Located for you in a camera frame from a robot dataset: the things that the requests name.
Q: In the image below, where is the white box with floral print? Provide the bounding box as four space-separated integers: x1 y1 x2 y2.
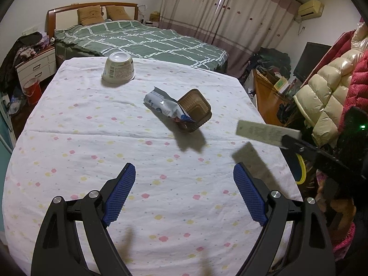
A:
236 120 301 148

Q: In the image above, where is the silver blue snack wrapper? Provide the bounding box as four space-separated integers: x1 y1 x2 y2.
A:
144 87 194 123

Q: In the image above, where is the brown plastic tray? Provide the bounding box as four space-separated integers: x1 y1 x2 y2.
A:
177 89 212 133

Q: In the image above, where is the yellow rimmed trash bin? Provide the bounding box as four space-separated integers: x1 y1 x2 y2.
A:
293 154 307 185

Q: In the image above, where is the cream puffer jacket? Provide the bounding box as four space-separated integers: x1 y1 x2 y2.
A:
293 23 367 147

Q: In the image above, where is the wooden desk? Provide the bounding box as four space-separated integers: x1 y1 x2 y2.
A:
252 69 290 127

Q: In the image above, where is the red quilted jacket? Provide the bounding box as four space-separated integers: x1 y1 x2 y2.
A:
338 53 368 133

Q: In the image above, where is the dark clothes pile by curtain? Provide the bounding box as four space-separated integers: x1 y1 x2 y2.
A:
249 47 291 79

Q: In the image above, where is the black tv monitor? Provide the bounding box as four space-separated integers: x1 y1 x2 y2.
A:
293 42 331 82

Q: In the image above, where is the white dotted tablecloth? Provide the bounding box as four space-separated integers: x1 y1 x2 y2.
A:
3 57 301 275

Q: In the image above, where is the air conditioner unit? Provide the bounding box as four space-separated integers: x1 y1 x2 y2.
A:
297 0 324 21

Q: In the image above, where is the striped beige curtain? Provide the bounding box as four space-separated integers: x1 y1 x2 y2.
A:
160 0 300 77

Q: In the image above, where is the red bucket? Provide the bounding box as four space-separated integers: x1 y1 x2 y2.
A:
23 78 42 105

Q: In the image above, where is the white nightstand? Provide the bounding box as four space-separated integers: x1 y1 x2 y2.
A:
16 46 57 90

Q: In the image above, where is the white upside-down bowl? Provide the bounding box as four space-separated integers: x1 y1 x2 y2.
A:
102 52 135 85

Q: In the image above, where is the bed with green plaid quilt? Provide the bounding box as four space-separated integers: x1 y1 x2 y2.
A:
54 20 228 74

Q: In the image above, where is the dark clothes pile on nightstand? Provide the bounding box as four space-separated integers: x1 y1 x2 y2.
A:
0 32 42 97

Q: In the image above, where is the brown right pillow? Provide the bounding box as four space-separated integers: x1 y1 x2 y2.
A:
105 5 132 21

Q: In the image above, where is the brown pillow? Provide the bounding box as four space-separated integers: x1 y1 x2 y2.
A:
77 5 105 26
105 5 132 21

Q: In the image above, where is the wooden headboard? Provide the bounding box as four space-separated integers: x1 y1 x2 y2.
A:
46 2 138 38

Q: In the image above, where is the brown left pillow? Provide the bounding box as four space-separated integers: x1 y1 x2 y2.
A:
77 5 105 26

